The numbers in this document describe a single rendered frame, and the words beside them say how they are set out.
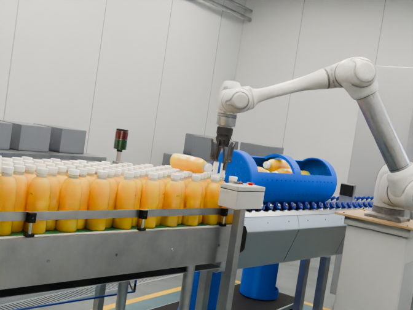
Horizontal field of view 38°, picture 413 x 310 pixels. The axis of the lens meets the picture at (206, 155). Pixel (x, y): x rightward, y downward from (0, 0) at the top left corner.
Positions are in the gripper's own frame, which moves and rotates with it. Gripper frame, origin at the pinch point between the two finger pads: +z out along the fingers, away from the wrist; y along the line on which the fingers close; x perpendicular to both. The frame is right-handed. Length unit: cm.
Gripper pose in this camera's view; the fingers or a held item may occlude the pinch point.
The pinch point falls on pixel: (219, 170)
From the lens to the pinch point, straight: 280.1
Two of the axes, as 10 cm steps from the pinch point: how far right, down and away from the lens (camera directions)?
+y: -7.4, -1.4, 6.5
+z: -1.5, 9.9, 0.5
